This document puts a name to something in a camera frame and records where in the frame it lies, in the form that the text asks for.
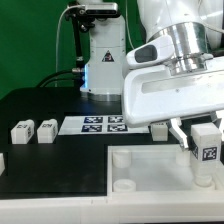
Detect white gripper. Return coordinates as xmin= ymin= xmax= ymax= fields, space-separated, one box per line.
xmin=122 ymin=56 xmax=224 ymax=151

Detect white square table top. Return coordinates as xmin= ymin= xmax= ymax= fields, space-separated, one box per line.
xmin=107 ymin=143 xmax=224 ymax=201

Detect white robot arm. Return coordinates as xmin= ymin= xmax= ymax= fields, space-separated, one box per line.
xmin=81 ymin=0 xmax=224 ymax=127

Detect white sheet with markers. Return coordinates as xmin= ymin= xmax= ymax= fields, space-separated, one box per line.
xmin=59 ymin=115 xmax=149 ymax=135

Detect white obstacle fence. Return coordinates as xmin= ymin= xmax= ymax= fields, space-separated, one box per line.
xmin=0 ymin=153 xmax=5 ymax=176

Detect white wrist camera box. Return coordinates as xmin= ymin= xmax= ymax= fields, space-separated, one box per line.
xmin=126 ymin=35 xmax=175 ymax=69

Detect black cables at base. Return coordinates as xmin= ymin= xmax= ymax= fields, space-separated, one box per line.
xmin=35 ymin=69 xmax=86 ymax=88

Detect black camera on stand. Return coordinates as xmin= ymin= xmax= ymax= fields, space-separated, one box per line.
xmin=65 ymin=2 xmax=120 ymax=33

